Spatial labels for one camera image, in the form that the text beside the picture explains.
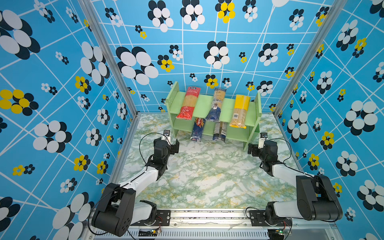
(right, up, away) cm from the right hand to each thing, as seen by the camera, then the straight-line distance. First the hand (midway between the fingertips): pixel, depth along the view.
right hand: (259, 143), depth 92 cm
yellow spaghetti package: (-17, +16, -15) cm, 28 cm away
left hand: (-55, +4, -4) cm, 56 cm away
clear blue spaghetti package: (-25, +8, -3) cm, 27 cm away
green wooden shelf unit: (-53, +26, -2) cm, 59 cm away
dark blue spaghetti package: (-39, +9, -3) cm, 40 cm away
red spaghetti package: (-43, +27, -5) cm, 51 cm away
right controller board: (-2, -40, -23) cm, 46 cm away
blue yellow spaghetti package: (-30, +17, -14) cm, 38 cm away
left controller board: (-62, -40, -21) cm, 77 cm away
